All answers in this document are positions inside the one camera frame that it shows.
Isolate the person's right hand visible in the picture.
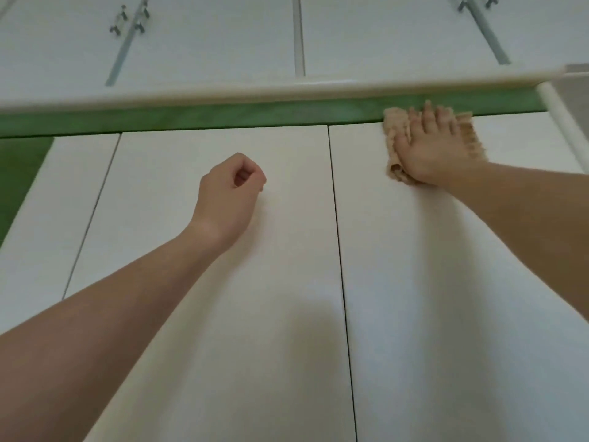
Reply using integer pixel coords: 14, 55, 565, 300
392, 100, 476, 185

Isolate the person's left hand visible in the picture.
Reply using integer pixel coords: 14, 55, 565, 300
190, 153, 268, 249

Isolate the beige cleaning cloth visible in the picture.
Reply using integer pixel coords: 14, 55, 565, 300
383, 107, 487, 184

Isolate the person's left forearm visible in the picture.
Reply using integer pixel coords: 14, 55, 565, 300
0, 220, 231, 442

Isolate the person's right forearm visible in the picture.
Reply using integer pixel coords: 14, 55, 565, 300
425, 158, 589, 323

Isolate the green trim band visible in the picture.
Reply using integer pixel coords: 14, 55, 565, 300
0, 93, 546, 246

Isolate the white ledge moulding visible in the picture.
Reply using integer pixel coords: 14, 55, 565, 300
0, 63, 568, 116

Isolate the white overhead cabinet door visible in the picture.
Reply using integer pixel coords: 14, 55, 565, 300
0, 0, 147, 103
301, 0, 503, 79
113, 0, 301, 90
479, 0, 589, 72

